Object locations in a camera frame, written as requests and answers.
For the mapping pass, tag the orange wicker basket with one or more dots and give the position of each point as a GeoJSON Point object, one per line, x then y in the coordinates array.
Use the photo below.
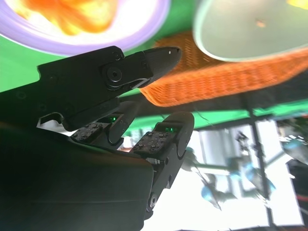
{"type": "Point", "coordinates": [216, 81]}

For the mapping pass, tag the light purple plate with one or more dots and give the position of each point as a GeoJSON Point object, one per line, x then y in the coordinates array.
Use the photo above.
{"type": "Point", "coordinates": [134, 36]}

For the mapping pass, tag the grey-green bowl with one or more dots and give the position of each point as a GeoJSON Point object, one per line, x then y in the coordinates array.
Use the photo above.
{"type": "Point", "coordinates": [240, 31]}

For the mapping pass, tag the green tablecloth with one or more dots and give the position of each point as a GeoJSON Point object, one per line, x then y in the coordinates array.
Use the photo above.
{"type": "Point", "coordinates": [19, 67]}

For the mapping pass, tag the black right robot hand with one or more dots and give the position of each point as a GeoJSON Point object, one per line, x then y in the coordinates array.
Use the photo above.
{"type": "Point", "coordinates": [72, 180]}

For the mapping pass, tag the black boom pole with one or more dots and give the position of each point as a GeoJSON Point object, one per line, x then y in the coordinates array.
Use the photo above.
{"type": "Point", "coordinates": [258, 144]}

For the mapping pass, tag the orange striped bread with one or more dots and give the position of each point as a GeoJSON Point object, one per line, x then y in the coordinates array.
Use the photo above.
{"type": "Point", "coordinates": [77, 14]}

